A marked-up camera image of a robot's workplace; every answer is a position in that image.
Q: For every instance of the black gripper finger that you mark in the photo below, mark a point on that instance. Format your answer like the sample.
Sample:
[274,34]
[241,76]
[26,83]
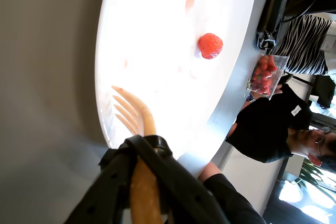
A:
[105,187]
[178,182]

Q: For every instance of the wooden fork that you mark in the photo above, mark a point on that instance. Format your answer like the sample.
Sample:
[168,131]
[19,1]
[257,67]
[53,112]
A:
[144,119]

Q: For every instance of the red strawberry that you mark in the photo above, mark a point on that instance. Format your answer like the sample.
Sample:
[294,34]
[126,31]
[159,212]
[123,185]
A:
[210,46]

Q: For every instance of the arm in dark sleeve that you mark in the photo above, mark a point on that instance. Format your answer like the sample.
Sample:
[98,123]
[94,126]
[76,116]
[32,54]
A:
[231,203]

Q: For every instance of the man in navy t-shirt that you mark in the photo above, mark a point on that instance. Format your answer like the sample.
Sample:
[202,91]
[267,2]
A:
[262,129]

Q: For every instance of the wrist smartwatch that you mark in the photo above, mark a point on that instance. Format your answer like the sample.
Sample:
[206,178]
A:
[250,97]

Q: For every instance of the green leafy plant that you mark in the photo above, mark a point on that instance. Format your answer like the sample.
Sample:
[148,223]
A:
[309,174]

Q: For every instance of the white round plate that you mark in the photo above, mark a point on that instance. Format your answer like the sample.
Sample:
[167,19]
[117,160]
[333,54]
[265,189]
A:
[157,51]

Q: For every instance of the clear punnet of strawberries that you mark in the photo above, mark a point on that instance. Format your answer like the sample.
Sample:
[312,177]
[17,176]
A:
[265,77]

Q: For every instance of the white name tag sticker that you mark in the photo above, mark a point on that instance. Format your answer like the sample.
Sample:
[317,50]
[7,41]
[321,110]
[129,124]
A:
[296,110]

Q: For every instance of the tortoiseshell eyeglasses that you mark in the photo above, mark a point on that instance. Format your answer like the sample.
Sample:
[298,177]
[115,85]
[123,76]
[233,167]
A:
[318,142]

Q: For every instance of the black bag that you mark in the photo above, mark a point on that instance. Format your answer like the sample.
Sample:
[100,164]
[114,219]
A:
[325,90]

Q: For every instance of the zebra striped garment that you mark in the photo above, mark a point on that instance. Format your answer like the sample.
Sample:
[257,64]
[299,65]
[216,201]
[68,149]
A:
[302,45]

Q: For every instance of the black monitor with stand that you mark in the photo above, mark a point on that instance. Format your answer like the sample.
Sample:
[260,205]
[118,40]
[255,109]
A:
[275,3]

